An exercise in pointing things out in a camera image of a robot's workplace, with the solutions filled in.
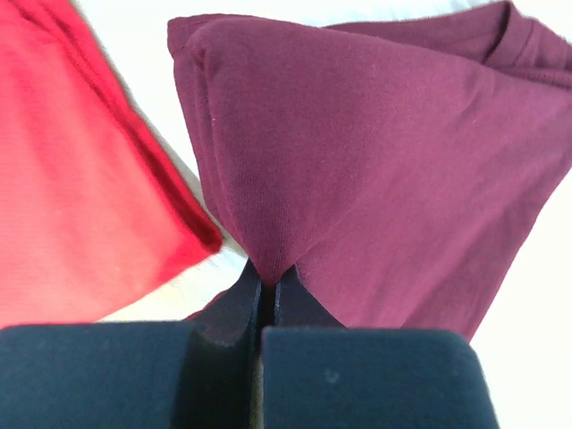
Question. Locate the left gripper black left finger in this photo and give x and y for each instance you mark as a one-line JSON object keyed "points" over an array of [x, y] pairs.
{"points": [[187, 374]]}

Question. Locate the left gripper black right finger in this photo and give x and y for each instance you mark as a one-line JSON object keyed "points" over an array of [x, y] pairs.
{"points": [[319, 374]]}

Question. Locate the maroon t shirt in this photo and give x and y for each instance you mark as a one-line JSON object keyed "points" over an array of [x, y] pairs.
{"points": [[398, 166]]}

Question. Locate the folded red t shirt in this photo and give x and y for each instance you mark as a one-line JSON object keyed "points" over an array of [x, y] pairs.
{"points": [[94, 214]]}

